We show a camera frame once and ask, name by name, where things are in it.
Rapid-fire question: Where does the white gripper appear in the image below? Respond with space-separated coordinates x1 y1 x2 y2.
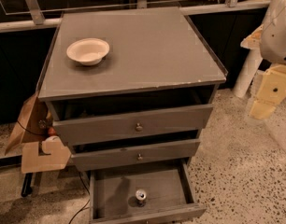
249 64 286 120

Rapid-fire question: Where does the redbull can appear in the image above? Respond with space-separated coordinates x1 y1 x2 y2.
136 189 147 207

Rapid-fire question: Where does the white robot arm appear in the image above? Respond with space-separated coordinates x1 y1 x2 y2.
241 0 286 119

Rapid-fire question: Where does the grey drawer cabinet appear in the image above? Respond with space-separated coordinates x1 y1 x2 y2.
36 7 229 173

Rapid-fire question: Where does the brass top drawer knob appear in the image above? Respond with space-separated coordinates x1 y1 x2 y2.
136 123 143 132

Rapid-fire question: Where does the brass drawer knob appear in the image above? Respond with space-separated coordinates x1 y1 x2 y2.
137 153 143 161
136 123 143 132

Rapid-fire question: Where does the brass middle drawer knob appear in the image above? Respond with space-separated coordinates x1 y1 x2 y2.
137 153 143 161

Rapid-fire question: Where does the grey bottom drawer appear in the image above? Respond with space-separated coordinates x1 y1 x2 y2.
90 159 206 224

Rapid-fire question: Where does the grey drawer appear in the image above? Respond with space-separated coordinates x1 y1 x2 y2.
90 159 206 224
45 85 220 147
72 131 200 171

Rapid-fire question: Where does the grey middle drawer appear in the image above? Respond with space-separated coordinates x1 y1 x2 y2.
72 131 200 171

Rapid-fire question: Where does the grey top drawer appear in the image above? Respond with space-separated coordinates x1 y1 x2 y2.
45 85 220 147

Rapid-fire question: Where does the white diagonal pole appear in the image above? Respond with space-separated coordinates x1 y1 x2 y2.
233 49 263 98

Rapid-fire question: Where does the white paper bowl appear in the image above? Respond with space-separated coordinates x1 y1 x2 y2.
66 38 109 66

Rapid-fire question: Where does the brown cardboard piece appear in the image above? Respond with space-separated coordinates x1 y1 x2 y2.
5 93 49 154

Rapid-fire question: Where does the wooden bracket block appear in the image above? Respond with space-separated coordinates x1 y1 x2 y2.
21 136 71 174

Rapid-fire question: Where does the black cable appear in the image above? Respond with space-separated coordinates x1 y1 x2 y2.
16 119 92 224

